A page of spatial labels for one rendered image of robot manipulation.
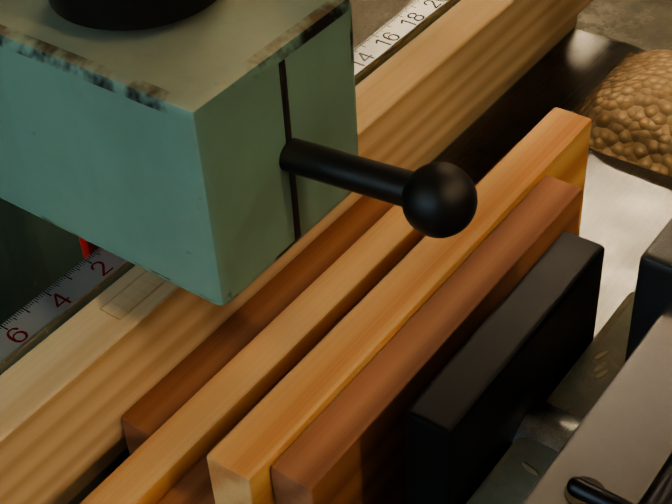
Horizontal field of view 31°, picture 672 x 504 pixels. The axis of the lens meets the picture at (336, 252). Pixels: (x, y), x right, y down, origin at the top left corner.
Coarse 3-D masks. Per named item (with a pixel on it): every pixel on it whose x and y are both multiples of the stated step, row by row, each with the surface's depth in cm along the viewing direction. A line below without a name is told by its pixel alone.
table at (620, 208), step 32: (576, 32) 64; (544, 64) 62; (576, 64) 61; (608, 64) 61; (512, 96) 60; (544, 96) 59; (576, 96) 59; (480, 128) 58; (512, 128) 58; (448, 160) 56; (480, 160) 56; (608, 160) 55; (608, 192) 54; (640, 192) 53; (608, 224) 52; (640, 224) 52; (608, 256) 50; (640, 256) 50; (608, 288) 49; (96, 480) 43
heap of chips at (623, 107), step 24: (624, 72) 58; (648, 72) 57; (600, 96) 57; (624, 96) 56; (648, 96) 55; (600, 120) 56; (624, 120) 55; (648, 120) 55; (600, 144) 56; (624, 144) 55; (648, 144) 55; (648, 168) 55
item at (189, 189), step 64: (0, 0) 35; (256, 0) 34; (320, 0) 34; (0, 64) 34; (64, 64) 32; (128, 64) 32; (192, 64) 32; (256, 64) 32; (320, 64) 34; (0, 128) 36; (64, 128) 34; (128, 128) 32; (192, 128) 31; (256, 128) 33; (320, 128) 35; (0, 192) 39; (64, 192) 36; (128, 192) 34; (192, 192) 32; (256, 192) 34; (320, 192) 37; (128, 256) 36; (192, 256) 34; (256, 256) 35
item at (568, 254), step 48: (576, 240) 37; (528, 288) 35; (576, 288) 36; (480, 336) 34; (528, 336) 34; (576, 336) 37; (432, 384) 33; (480, 384) 33; (528, 384) 35; (432, 432) 32; (480, 432) 33; (528, 432) 36; (432, 480) 33; (480, 480) 35
